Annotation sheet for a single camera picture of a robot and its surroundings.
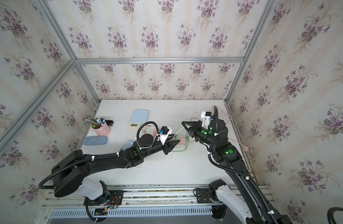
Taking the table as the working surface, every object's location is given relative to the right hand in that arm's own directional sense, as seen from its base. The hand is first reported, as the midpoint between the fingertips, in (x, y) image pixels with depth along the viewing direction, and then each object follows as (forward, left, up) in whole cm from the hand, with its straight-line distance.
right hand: (184, 123), depth 65 cm
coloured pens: (+15, +58, -22) cm, 64 cm away
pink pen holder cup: (+10, +52, -24) cm, 58 cm away
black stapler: (+20, +54, -29) cm, 64 cm away
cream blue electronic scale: (+27, +32, -29) cm, 51 cm away
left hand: (-1, +2, -12) cm, 13 cm away
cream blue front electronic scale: (+5, +36, -31) cm, 48 cm away
